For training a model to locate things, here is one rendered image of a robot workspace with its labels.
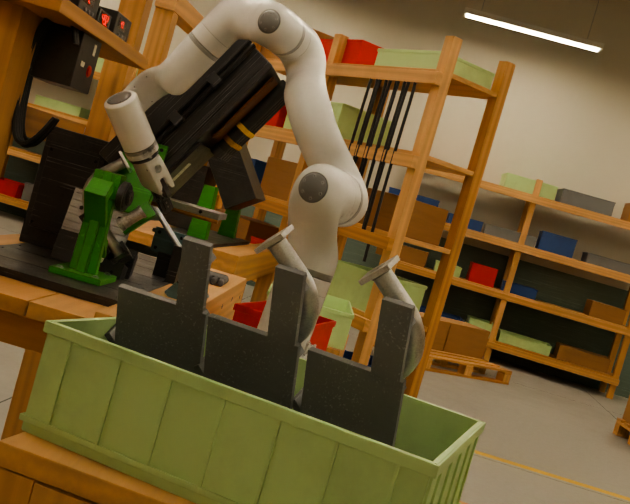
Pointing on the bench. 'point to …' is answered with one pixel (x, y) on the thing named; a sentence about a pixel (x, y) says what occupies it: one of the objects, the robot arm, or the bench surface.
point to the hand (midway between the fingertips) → (164, 204)
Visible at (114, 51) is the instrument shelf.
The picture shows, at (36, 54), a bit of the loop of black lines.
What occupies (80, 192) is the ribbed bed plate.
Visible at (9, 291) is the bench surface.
